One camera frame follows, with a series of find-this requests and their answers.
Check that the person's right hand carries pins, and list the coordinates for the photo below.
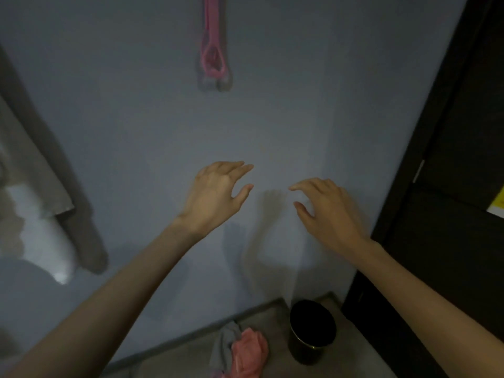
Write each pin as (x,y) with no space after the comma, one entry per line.
(334,216)

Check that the person's left hand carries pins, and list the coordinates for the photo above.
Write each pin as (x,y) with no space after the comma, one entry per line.
(210,202)

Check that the person's right thumb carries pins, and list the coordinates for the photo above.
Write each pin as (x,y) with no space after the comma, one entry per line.
(304,212)

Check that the person's left thumb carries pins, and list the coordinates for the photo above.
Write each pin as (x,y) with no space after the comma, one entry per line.
(243,194)

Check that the person's right forearm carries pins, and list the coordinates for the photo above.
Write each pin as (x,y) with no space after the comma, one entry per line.
(429,307)

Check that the person's left forearm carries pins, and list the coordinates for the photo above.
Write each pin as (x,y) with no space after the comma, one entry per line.
(102,307)

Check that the black waste bin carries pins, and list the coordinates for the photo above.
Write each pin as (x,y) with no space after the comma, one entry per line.
(311,330)

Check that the dark wooden door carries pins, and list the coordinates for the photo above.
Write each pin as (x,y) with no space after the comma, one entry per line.
(445,192)

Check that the pink cloth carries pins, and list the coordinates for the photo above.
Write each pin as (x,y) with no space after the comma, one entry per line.
(248,356)

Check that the grey cloth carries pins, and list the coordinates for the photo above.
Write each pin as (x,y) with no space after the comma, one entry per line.
(223,348)

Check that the yellow white paper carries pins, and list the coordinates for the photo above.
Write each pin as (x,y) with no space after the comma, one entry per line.
(497,202)

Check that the grey hanging towel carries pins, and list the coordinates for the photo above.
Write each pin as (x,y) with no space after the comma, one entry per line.
(29,169)

